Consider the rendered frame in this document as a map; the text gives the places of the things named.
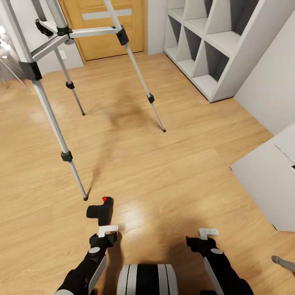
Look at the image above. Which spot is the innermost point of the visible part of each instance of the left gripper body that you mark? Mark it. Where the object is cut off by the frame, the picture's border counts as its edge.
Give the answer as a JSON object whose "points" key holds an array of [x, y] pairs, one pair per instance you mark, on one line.
{"points": [[108, 240]]}

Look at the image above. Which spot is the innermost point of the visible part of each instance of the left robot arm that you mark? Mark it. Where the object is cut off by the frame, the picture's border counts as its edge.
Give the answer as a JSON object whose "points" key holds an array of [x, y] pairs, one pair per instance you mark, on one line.
{"points": [[83, 279]]}

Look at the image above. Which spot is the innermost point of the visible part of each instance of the wall socket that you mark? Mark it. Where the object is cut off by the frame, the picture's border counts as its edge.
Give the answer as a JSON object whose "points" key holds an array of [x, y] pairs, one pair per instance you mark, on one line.
{"points": [[63, 55]]}

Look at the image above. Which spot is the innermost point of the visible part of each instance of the digital camera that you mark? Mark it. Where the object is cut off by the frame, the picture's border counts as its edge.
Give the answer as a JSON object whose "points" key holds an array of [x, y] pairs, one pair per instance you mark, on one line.
{"points": [[102, 212]]}

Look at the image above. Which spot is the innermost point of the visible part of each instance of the door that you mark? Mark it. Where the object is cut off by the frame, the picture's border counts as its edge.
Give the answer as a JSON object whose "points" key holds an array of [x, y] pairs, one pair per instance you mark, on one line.
{"points": [[83, 14]]}

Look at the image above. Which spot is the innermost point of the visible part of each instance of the camera tripod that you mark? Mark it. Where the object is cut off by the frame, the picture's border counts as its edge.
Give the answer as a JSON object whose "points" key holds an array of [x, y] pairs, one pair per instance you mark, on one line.
{"points": [[59, 33]]}

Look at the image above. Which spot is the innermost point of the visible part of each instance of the robot trunk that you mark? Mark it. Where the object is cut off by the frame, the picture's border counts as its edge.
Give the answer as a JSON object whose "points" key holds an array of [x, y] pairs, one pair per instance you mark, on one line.
{"points": [[147, 279]]}

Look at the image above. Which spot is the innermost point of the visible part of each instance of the desk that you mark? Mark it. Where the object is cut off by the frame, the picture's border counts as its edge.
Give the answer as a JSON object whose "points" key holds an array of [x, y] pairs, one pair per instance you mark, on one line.
{"points": [[268, 175]]}

